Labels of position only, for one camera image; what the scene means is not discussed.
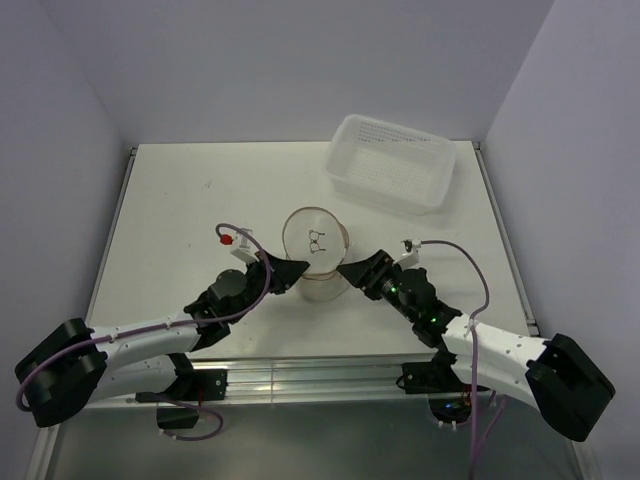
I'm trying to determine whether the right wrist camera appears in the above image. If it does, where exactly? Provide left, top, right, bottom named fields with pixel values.
left=395, top=239, right=422, bottom=270

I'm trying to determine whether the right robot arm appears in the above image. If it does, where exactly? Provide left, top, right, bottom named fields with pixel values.
left=338, top=250, right=615, bottom=442

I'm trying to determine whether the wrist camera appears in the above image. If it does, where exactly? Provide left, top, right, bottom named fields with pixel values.
left=219, top=229, right=258, bottom=265
left=395, top=239, right=422, bottom=270

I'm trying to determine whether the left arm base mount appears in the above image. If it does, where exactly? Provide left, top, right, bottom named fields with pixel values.
left=135, top=369, right=227, bottom=442

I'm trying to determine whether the white plastic basket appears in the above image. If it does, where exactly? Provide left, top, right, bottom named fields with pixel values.
left=324, top=114, right=457, bottom=215

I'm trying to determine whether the purple cable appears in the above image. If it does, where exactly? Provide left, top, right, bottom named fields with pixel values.
left=14, top=223, right=274, bottom=442
left=417, top=239, right=509, bottom=480

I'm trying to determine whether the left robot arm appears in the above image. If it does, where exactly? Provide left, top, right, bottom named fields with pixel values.
left=15, top=253, right=310, bottom=428

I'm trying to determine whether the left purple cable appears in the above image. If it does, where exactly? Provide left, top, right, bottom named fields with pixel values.
left=14, top=223, right=274, bottom=442

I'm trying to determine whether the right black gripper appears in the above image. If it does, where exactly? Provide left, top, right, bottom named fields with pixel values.
left=337, top=248, right=419, bottom=323

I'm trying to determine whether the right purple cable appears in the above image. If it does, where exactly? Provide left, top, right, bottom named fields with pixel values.
left=417, top=239, right=509, bottom=480

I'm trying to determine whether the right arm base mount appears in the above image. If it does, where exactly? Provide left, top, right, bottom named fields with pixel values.
left=395, top=360, right=472, bottom=427

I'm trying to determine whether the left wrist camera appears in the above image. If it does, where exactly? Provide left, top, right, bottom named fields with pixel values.
left=219, top=229, right=258, bottom=265

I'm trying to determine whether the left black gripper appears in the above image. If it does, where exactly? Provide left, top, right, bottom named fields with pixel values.
left=228, top=248, right=308, bottom=323

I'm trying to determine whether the aluminium rail frame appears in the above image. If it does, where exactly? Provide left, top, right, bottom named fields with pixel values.
left=87, top=141, right=538, bottom=403

